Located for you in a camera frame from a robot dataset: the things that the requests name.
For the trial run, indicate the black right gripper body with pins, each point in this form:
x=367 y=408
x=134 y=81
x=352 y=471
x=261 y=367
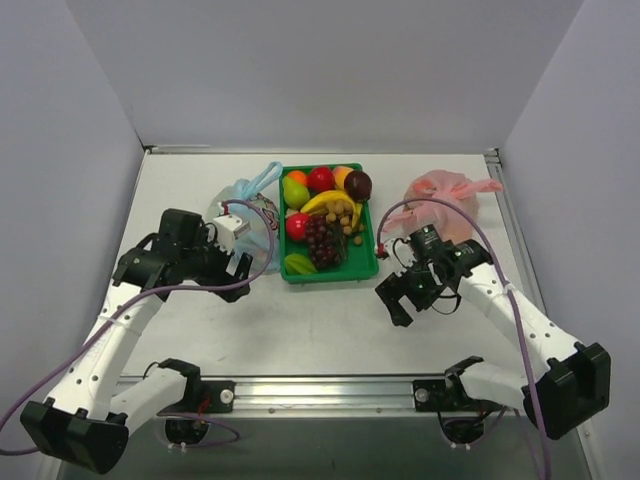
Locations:
x=407 y=292

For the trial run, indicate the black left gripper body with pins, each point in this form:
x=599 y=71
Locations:
x=239 y=275

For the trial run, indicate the pink plastic bag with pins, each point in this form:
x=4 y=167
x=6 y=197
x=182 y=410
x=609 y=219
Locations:
x=432 y=194

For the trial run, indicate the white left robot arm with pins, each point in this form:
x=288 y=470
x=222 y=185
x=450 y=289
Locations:
x=84 y=420

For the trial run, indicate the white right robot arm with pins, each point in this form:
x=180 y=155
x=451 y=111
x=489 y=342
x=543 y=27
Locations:
x=564 y=383

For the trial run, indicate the green fake starfruit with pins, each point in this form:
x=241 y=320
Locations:
x=299 y=264

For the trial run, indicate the small red fake apple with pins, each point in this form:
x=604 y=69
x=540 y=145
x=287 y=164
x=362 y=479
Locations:
x=295 y=226

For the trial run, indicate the green fake pear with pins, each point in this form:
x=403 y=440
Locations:
x=295 y=194

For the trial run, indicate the purple fake grapes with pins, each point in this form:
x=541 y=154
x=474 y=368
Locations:
x=325 y=243

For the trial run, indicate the yellow fake banana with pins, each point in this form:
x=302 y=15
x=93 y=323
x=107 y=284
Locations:
x=320 y=202

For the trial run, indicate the orange fake tangerine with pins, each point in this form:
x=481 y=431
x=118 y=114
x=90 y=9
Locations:
x=298 y=176

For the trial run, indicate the brown fake longan bunch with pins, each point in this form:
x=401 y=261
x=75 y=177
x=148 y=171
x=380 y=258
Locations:
x=344 y=221

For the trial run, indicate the red fake fruit back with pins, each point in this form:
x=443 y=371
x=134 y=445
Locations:
x=320 y=179

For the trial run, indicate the dark purple fake plum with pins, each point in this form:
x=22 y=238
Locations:
x=358 y=185

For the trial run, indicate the peach fake fruit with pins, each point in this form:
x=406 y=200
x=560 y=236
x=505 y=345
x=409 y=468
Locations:
x=340 y=174

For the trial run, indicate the green plastic basket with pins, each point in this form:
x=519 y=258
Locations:
x=359 y=264

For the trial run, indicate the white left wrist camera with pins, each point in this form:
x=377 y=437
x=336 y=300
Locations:
x=226 y=230

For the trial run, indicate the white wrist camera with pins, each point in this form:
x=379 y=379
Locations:
x=226 y=230
x=399 y=258

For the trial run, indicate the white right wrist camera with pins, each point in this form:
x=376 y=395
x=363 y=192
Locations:
x=399 y=258

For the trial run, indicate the aluminium front rail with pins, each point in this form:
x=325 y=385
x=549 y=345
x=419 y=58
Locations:
x=325 y=392

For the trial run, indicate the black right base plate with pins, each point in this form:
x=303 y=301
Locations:
x=432 y=396

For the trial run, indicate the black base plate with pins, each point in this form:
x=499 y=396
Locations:
x=207 y=397
x=432 y=396

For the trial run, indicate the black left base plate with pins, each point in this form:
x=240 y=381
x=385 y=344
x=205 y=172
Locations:
x=207 y=397

